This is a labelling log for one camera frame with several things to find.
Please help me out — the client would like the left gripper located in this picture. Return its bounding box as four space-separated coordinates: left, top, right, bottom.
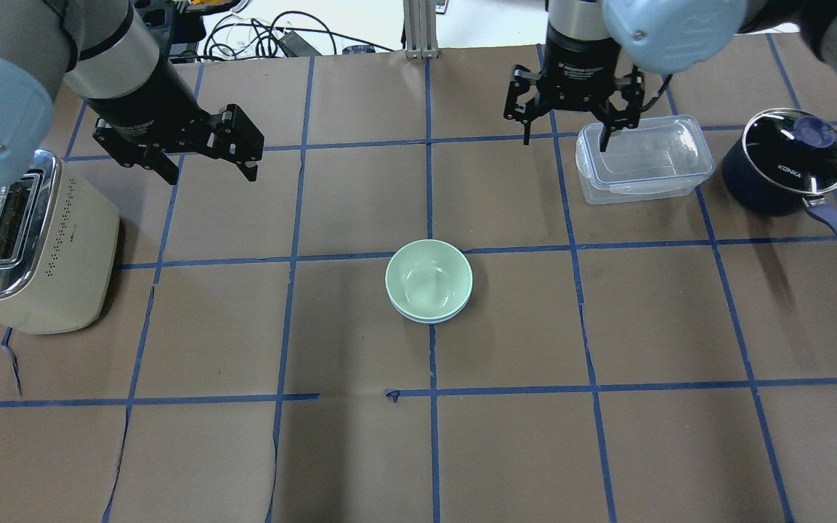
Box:
87 62 265 186

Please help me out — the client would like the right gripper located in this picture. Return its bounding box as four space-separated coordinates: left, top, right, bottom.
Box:
503 26 645 152

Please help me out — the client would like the green bowl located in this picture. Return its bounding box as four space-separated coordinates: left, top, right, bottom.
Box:
384 239 474 293

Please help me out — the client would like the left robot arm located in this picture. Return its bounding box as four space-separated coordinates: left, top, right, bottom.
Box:
0 1 264 186

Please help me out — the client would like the clear plastic container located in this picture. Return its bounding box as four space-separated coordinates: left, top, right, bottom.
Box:
575 115 716 205

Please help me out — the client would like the black power adapter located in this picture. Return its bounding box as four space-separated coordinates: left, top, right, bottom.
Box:
277 32 322 57

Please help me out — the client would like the white toaster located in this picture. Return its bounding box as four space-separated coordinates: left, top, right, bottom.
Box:
0 150 121 335

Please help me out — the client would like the blue pot with glass lid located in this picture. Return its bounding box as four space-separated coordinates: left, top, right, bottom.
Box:
721 108 837 237

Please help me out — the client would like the aluminium frame post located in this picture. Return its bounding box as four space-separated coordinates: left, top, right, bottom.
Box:
403 0 439 60

